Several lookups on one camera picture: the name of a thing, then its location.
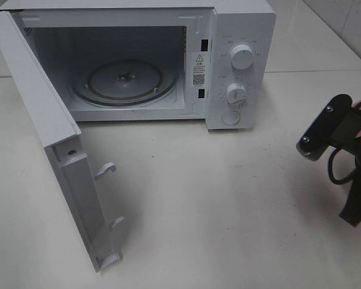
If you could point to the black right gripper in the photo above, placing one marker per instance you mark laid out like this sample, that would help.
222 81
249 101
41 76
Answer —
351 132

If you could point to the round door release button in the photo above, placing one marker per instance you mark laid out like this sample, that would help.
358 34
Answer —
231 118

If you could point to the white dial knob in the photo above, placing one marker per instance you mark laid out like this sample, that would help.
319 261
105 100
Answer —
236 94
242 56

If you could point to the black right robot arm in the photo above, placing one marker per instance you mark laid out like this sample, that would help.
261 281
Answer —
351 213

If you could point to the white microwave oven body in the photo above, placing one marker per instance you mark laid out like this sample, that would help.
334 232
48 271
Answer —
68 37

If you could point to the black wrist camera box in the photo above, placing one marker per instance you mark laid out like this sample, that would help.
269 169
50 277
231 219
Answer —
316 138

